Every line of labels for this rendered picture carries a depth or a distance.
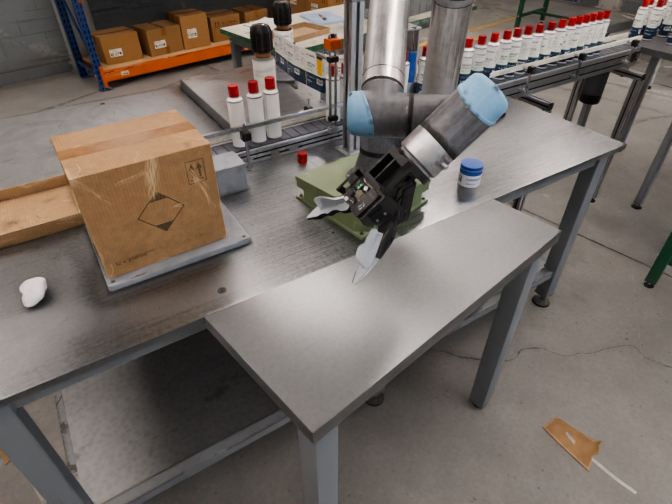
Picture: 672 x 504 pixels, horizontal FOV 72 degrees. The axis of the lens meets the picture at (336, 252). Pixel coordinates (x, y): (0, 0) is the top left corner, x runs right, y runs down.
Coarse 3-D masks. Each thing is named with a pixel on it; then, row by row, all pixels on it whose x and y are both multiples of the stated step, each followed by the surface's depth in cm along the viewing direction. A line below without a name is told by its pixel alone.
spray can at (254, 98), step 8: (256, 80) 149; (248, 88) 149; (256, 88) 149; (248, 96) 150; (256, 96) 150; (248, 104) 152; (256, 104) 151; (248, 112) 154; (256, 112) 153; (256, 120) 154; (256, 128) 156; (264, 128) 158; (256, 136) 158; (264, 136) 159
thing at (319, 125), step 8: (320, 120) 175; (288, 128) 169; (296, 128) 169; (304, 128) 169; (312, 128) 169; (320, 128) 169; (288, 136) 164; (296, 136) 164; (224, 144) 159; (232, 144) 159; (256, 144) 159; (264, 144) 159; (216, 152) 155; (224, 152) 155
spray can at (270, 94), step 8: (272, 80) 151; (272, 88) 152; (264, 96) 154; (272, 96) 153; (264, 104) 156; (272, 104) 154; (272, 112) 156; (272, 128) 160; (280, 128) 161; (272, 136) 161; (280, 136) 163
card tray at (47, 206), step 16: (64, 176) 146; (0, 192) 138; (16, 192) 141; (32, 192) 143; (48, 192) 144; (64, 192) 144; (0, 208) 137; (16, 208) 137; (32, 208) 137; (48, 208) 137; (64, 208) 137; (0, 224) 130; (16, 224) 130; (32, 224) 130; (48, 224) 126; (64, 224) 128; (80, 224) 130; (0, 240) 121; (16, 240) 123
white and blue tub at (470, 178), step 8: (464, 160) 146; (472, 160) 146; (480, 160) 146; (464, 168) 144; (472, 168) 142; (480, 168) 143; (464, 176) 145; (472, 176) 144; (480, 176) 145; (464, 184) 146; (472, 184) 146
